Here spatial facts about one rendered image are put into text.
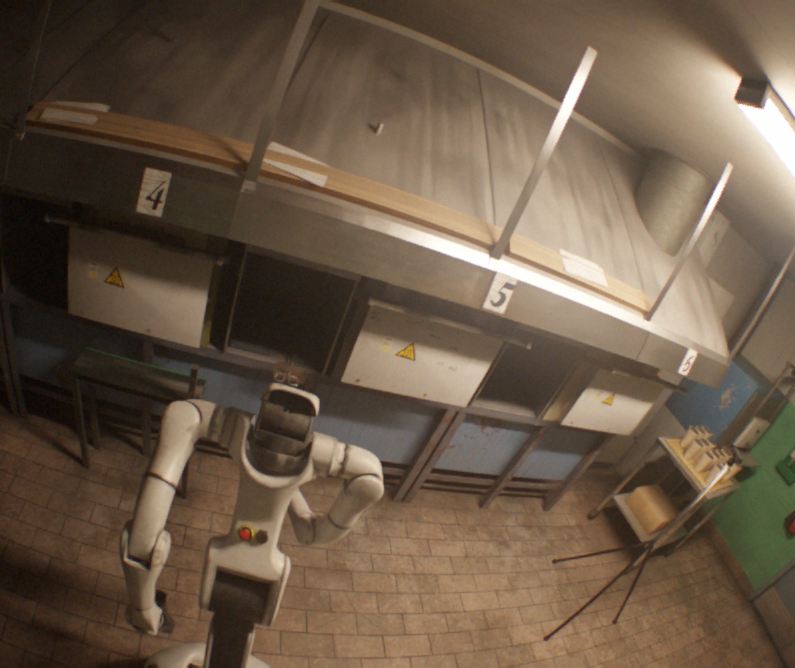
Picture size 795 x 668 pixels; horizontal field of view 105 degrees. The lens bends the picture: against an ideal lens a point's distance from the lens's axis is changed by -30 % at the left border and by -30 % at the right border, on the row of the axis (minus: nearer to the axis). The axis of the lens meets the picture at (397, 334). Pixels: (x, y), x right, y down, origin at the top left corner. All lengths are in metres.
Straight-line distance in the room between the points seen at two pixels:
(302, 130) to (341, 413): 1.37
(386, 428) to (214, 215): 1.46
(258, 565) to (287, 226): 0.95
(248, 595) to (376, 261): 1.04
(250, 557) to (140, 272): 1.10
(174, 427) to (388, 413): 1.45
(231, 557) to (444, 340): 1.19
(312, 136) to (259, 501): 1.15
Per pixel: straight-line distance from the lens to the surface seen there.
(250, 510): 1.04
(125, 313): 1.84
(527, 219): 1.77
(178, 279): 1.68
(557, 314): 1.70
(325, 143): 1.54
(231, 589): 1.17
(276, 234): 1.34
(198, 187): 1.36
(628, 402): 2.61
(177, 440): 0.98
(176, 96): 1.65
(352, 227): 1.35
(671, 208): 2.57
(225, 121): 1.54
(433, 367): 1.86
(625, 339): 1.98
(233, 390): 2.16
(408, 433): 2.37
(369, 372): 1.82
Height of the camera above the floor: 2.01
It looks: 27 degrees down
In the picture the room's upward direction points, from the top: 24 degrees clockwise
